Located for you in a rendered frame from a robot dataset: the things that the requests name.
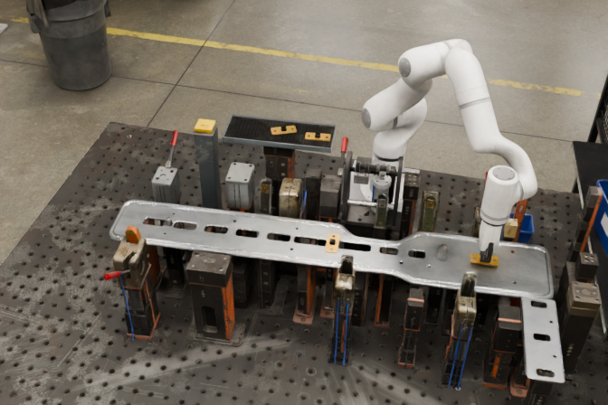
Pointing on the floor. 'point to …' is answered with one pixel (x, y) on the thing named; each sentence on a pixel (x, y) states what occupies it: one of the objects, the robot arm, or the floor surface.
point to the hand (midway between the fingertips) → (486, 253)
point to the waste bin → (70, 19)
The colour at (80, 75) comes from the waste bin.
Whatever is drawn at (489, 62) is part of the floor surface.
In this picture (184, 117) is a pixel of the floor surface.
